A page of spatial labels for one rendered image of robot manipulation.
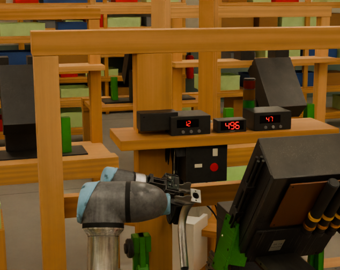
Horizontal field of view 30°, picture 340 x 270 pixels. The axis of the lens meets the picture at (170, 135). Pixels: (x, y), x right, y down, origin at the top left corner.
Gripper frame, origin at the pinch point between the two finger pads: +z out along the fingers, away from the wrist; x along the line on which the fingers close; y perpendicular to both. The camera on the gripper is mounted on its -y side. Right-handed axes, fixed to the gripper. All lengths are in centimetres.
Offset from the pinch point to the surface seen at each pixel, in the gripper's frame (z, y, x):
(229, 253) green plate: 13.7, 0.0, -19.9
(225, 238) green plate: 13.5, -1.7, -13.3
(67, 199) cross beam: -38, -37, 11
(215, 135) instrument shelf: 6.7, 8.6, 24.5
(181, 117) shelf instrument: -7.6, 8.9, 29.1
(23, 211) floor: -1, -382, 192
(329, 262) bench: 84, -34, 3
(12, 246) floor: -15, -322, 124
